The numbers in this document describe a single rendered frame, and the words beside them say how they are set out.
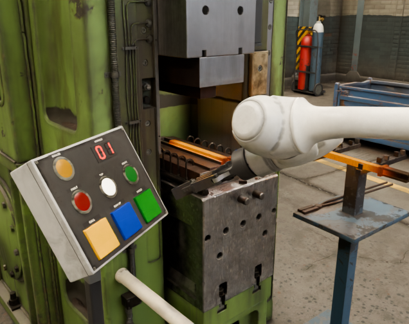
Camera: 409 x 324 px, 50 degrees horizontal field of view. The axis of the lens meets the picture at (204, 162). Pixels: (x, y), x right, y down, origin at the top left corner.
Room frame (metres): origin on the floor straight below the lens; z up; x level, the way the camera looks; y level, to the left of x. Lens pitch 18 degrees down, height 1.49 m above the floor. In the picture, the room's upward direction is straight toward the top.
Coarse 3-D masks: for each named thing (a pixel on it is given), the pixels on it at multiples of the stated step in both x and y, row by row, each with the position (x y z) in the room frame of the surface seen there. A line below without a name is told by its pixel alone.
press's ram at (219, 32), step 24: (168, 0) 1.44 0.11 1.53; (192, 0) 1.40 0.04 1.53; (216, 0) 1.46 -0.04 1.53; (240, 0) 1.53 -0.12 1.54; (168, 24) 1.45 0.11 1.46; (192, 24) 1.40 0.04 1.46; (216, 24) 1.46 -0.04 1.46; (240, 24) 1.53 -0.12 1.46; (168, 48) 1.45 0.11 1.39; (192, 48) 1.39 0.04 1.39; (216, 48) 1.46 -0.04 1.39; (240, 48) 1.54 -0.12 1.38
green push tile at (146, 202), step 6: (144, 192) 1.10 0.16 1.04; (150, 192) 1.12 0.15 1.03; (138, 198) 1.07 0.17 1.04; (144, 198) 1.08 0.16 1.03; (150, 198) 1.10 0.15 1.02; (138, 204) 1.06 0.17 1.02; (144, 204) 1.07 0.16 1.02; (150, 204) 1.09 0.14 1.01; (156, 204) 1.11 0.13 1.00; (144, 210) 1.06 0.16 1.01; (150, 210) 1.08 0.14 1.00; (156, 210) 1.09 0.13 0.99; (144, 216) 1.05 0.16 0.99; (150, 216) 1.06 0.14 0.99; (156, 216) 1.09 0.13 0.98
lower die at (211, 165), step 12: (168, 144) 1.71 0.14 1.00; (192, 144) 1.73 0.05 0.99; (168, 156) 1.60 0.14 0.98; (192, 156) 1.57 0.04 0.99; (204, 156) 1.54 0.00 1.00; (228, 156) 1.57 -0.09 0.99; (168, 168) 1.55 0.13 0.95; (180, 168) 1.49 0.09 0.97; (192, 168) 1.46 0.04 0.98; (204, 168) 1.46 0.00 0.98
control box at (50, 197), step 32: (32, 160) 0.89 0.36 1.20; (96, 160) 1.04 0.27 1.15; (128, 160) 1.13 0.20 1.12; (32, 192) 0.89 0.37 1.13; (64, 192) 0.90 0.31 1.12; (96, 192) 0.98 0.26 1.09; (128, 192) 1.06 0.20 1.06; (64, 224) 0.86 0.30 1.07; (64, 256) 0.86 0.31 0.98; (96, 256) 0.86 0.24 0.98
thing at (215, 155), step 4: (172, 140) 1.73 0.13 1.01; (176, 140) 1.73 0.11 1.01; (176, 144) 1.69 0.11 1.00; (180, 144) 1.67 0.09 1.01; (184, 144) 1.67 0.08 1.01; (188, 144) 1.67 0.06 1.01; (188, 148) 1.63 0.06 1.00; (192, 148) 1.62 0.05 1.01; (196, 148) 1.61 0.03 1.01; (200, 148) 1.61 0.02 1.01; (200, 152) 1.58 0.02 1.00; (204, 152) 1.56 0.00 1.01; (208, 152) 1.56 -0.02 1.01; (212, 152) 1.56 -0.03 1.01; (208, 156) 1.54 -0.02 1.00; (212, 156) 1.53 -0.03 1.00; (216, 156) 1.52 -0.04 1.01; (220, 156) 1.52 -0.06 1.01; (224, 156) 1.52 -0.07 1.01; (220, 160) 1.50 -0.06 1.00; (224, 160) 1.47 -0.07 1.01; (228, 160) 1.48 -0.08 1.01
